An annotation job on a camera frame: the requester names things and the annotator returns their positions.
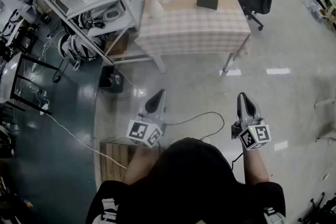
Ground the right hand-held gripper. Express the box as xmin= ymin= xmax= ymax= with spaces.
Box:
xmin=230 ymin=92 xmax=271 ymax=151

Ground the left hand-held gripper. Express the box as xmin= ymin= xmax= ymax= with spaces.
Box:
xmin=126 ymin=89 xmax=167 ymax=149

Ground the person's right forearm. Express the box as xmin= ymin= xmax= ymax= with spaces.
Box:
xmin=243 ymin=148 xmax=270 ymax=184

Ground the person's left forearm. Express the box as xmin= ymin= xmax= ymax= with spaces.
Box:
xmin=123 ymin=145 xmax=158 ymax=186

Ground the black printed box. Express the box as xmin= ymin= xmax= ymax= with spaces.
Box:
xmin=99 ymin=65 xmax=124 ymax=93

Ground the brown cardboard box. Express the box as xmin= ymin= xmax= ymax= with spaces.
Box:
xmin=104 ymin=33 xmax=129 ymax=56

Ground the wooden crate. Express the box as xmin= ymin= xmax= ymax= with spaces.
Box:
xmin=99 ymin=140 xmax=161 ymax=183

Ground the person's black shirt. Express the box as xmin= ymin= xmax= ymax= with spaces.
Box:
xmin=86 ymin=137 xmax=287 ymax=224

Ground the white and black device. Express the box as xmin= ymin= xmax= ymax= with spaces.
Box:
xmin=61 ymin=34 xmax=103 ymax=62

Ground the white vase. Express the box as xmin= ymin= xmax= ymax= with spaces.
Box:
xmin=143 ymin=0 xmax=165 ymax=19

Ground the white appliance with dark window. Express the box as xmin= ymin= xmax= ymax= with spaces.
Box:
xmin=90 ymin=0 xmax=127 ymax=22

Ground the clear plastic bottle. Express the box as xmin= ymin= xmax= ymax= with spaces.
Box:
xmin=30 ymin=86 xmax=47 ymax=97

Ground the black tripod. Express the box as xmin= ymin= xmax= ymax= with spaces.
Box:
xmin=298 ymin=191 xmax=336 ymax=223

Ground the white cable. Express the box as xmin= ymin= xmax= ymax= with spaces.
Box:
xmin=39 ymin=104 xmax=128 ymax=170

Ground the white backpack strap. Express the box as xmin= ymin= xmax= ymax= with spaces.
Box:
xmin=101 ymin=198 xmax=119 ymax=223
xmin=264 ymin=207 xmax=286 ymax=224

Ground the black metal frame stand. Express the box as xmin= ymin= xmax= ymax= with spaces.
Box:
xmin=10 ymin=54 xmax=60 ymax=115

